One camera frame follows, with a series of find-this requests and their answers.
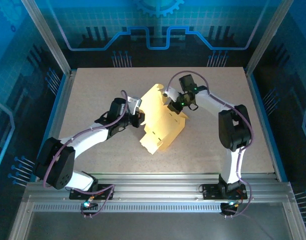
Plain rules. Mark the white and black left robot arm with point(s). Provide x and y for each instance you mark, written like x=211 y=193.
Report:
x=88 y=140

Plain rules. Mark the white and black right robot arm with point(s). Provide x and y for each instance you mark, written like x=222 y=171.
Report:
x=233 y=165

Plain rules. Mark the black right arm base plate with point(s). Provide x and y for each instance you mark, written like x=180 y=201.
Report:
x=209 y=192

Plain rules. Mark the yellow paper box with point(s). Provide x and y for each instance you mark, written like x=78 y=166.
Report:
x=160 y=125

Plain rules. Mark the aluminium frame post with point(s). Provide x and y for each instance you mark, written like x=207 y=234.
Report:
x=268 y=37
x=48 y=37

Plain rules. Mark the aluminium mounting rail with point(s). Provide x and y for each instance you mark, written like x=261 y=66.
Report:
x=155 y=187

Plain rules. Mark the aluminium side rail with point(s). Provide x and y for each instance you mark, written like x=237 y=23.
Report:
x=261 y=120
x=57 y=125

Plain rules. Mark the small LED controller board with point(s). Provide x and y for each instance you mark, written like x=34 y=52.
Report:
x=87 y=205
x=230 y=205

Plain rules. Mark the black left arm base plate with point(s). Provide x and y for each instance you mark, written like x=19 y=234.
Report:
x=75 y=195

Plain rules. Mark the grey metal panel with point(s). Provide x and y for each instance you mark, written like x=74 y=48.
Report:
x=155 y=225

